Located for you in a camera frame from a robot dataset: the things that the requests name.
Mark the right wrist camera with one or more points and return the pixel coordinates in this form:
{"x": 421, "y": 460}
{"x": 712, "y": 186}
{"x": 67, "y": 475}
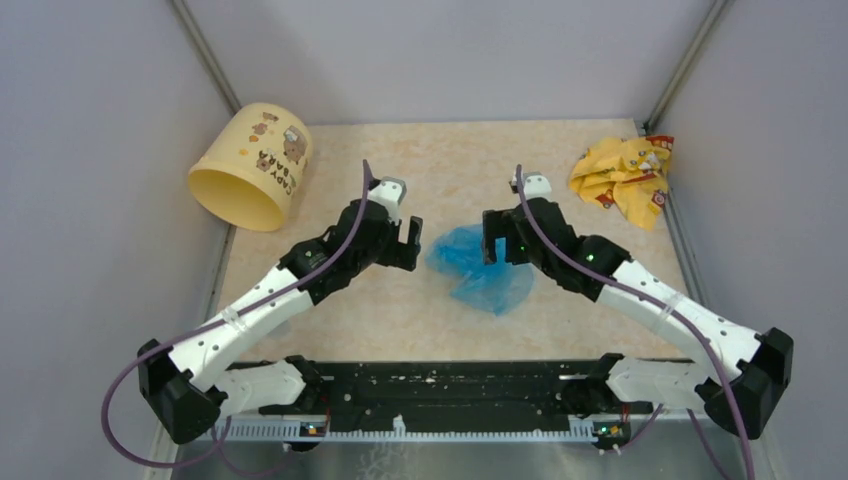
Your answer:
{"x": 535, "y": 185}

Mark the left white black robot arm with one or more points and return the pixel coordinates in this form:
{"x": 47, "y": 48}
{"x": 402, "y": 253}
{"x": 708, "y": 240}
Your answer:
{"x": 195, "y": 382}

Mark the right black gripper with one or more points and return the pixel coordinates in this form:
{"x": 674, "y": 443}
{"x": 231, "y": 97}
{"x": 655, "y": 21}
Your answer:
{"x": 499, "y": 224}

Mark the right aluminium frame post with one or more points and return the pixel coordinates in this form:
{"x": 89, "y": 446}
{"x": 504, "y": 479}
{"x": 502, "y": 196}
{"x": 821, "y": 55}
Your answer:
{"x": 686, "y": 64}

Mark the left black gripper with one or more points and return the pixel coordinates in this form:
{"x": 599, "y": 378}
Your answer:
{"x": 402, "y": 255}

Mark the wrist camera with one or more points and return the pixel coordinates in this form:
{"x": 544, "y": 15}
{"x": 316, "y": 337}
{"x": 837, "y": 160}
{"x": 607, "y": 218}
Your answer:
{"x": 388, "y": 192}
{"x": 535, "y": 185}

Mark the left aluminium frame post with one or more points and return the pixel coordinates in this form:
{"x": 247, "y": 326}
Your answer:
{"x": 205, "y": 54}

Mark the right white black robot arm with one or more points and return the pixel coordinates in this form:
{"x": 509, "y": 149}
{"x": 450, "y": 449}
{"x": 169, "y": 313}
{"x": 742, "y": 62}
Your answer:
{"x": 732, "y": 373}

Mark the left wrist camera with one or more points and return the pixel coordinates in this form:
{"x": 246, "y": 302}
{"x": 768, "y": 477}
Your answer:
{"x": 388, "y": 192}

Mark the white slotted cable duct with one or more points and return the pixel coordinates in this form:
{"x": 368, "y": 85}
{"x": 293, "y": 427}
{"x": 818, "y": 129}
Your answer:
{"x": 312, "y": 429}

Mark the yellow crumpled snack bag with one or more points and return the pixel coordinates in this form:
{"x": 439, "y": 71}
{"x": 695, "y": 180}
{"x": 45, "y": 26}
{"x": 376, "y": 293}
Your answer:
{"x": 629, "y": 174}

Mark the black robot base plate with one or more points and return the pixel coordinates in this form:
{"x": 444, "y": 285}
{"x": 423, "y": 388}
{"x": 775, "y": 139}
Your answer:
{"x": 457, "y": 397}

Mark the blue plastic trash bag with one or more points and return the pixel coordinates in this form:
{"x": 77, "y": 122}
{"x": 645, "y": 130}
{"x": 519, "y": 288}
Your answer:
{"x": 497, "y": 288}

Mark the aluminium frame post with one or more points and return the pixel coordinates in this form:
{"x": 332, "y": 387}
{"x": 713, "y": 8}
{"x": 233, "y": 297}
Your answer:
{"x": 686, "y": 64}
{"x": 205, "y": 54}

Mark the yellow capybara trash bin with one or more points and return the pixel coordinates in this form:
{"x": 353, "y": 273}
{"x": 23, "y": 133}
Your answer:
{"x": 250, "y": 174}

